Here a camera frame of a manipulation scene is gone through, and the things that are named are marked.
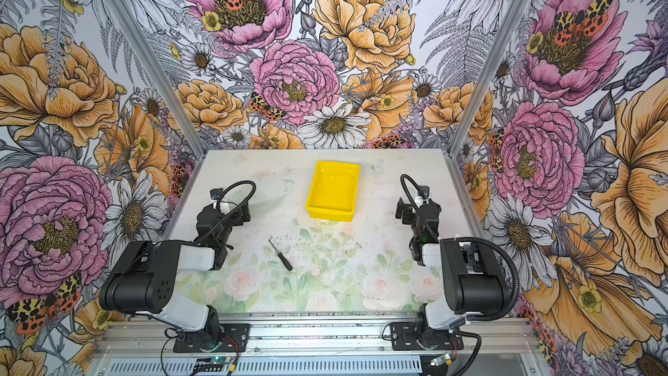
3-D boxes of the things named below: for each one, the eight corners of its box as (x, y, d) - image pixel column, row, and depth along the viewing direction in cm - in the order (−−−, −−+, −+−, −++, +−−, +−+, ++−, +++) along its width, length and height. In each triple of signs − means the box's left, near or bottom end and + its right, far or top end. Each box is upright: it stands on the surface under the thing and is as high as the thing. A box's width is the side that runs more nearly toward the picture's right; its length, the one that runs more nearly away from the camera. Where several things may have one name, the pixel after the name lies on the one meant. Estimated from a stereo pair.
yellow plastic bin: (306, 217, 102) (304, 208, 97) (317, 169, 118) (317, 160, 113) (354, 223, 101) (355, 214, 96) (359, 173, 117) (360, 164, 112)
